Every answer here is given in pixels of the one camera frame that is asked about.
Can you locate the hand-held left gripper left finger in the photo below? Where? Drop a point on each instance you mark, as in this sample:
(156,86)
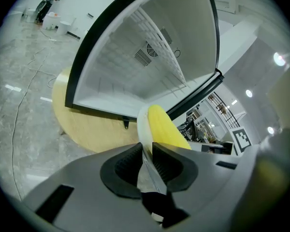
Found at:
(87,190)

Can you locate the small white power strip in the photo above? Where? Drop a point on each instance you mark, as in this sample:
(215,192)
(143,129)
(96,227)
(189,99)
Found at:
(52,40)

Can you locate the white plate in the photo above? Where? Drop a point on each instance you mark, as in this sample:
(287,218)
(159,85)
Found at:
(143,127)

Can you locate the black mini fridge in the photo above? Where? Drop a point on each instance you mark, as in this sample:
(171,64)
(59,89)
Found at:
(159,20)

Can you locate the white stool with orange spot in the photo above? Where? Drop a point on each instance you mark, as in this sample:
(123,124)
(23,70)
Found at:
(50,22)

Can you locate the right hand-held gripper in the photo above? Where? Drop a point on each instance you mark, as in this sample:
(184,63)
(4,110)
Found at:
(241,140)

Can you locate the black metal railing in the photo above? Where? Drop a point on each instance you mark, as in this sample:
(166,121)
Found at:
(222,105)

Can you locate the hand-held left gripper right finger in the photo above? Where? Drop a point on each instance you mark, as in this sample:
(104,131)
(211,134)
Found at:
(207,190)

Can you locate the round wooden table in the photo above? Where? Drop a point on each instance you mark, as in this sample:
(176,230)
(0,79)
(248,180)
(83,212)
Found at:
(91,129)

